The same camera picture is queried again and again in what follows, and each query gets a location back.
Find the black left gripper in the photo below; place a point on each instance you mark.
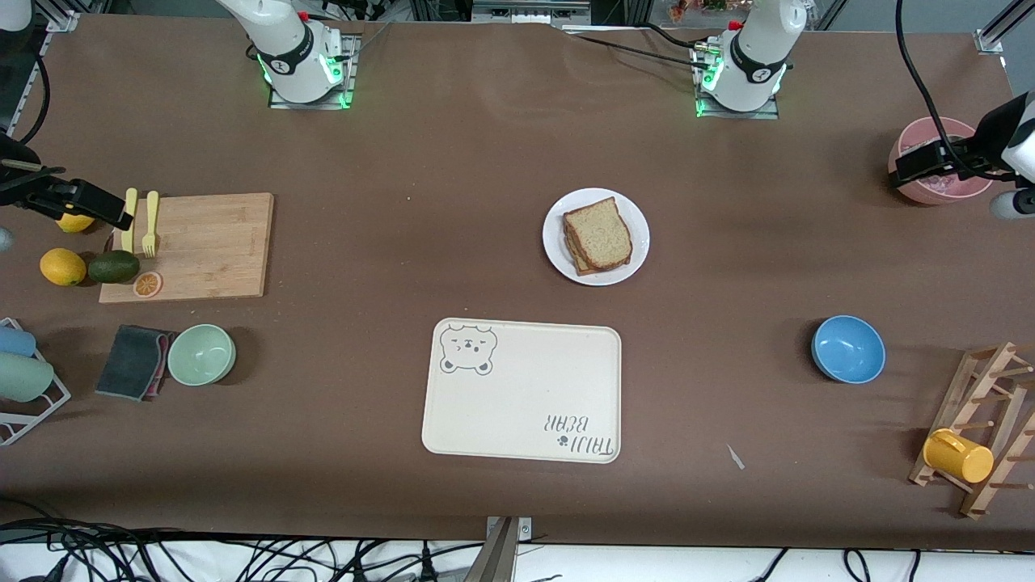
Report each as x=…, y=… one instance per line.
x=962, y=160

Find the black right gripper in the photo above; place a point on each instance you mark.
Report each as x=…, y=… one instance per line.
x=26, y=194

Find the white round plate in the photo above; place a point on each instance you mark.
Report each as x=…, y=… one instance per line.
x=635, y=242

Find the brown bread slice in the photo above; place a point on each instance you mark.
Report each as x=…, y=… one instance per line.
x=598, y=234
x=579, y=263

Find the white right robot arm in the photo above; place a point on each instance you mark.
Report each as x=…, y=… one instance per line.
x=291, y=56

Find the yellow lemon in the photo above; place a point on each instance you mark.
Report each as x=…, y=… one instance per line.
x=62, y=267
x=74, y=225

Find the pink bowl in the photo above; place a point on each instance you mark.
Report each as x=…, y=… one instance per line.
x=914, y=194

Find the yellow plastic knife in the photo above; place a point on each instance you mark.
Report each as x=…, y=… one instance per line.
x=129, y=238

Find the dark green avocado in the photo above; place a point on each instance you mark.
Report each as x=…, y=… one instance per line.
x=113, y=267

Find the yellow plastic fork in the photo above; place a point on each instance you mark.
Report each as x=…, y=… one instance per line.
x=150, y=226

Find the orange slice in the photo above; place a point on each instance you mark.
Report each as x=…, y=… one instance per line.
x=147, y=284

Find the wooden cutting board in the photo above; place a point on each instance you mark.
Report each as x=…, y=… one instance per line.
x=210, y=250

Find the light blue cup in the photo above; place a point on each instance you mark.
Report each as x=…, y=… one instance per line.
x=14, y=341

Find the grey folded cloth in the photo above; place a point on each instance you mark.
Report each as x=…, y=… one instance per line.
x=129, y=362

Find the pale green cup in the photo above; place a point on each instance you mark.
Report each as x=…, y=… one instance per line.
x=23, y=377

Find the light green bowl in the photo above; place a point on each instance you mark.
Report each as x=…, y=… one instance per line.
x=201, y=356

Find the blue bowl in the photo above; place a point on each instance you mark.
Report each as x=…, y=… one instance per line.
x=849, y=349

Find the yellow mug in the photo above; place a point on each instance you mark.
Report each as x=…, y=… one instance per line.
x=958, y=457

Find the wooden mug rack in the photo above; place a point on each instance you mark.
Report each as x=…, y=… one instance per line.
x=976, y=499

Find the small white paper scrap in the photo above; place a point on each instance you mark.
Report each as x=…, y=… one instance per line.
x=736, y=457

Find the brown bread slice under egg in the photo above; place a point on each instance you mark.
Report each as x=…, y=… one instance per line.
x=579, y=263

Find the grey metal box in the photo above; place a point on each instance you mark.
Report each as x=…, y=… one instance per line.
x=530, y=10

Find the cream bear print tray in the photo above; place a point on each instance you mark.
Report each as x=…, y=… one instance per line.
x=525, y=396

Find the aluminium frame profile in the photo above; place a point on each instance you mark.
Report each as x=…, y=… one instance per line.
x=999, y=32
x=65, y=20

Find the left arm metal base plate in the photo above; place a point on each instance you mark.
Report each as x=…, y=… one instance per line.
x=740, y=115

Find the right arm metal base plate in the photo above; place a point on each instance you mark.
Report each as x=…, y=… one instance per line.
x=349, y=73

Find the small metal bracket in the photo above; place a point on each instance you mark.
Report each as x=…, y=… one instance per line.
x=525, y=529

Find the grey metal post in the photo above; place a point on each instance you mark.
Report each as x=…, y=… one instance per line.
x=497, y=558

